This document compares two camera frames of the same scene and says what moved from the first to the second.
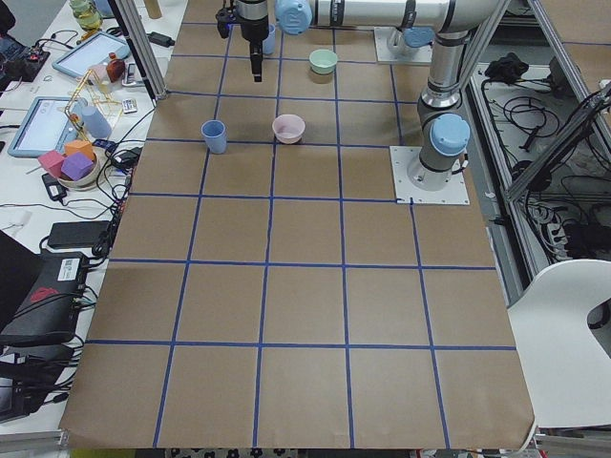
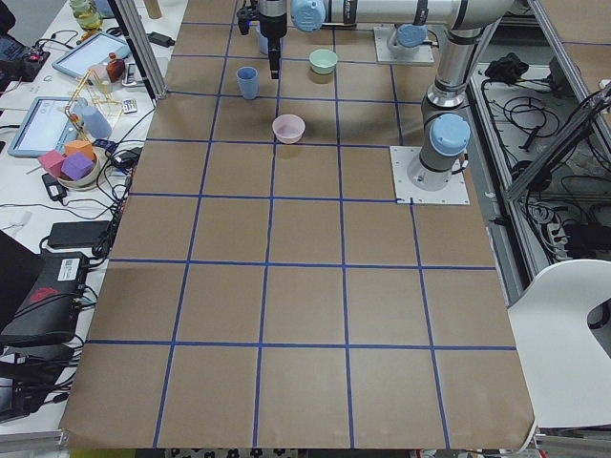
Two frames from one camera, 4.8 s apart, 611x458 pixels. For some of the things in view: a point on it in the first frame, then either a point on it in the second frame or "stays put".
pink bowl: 288,129 stays put
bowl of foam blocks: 75,168 stays put
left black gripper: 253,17 to 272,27
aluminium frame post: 142,41 stays put
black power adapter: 74,234 stays put
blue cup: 215,133 to 247,78
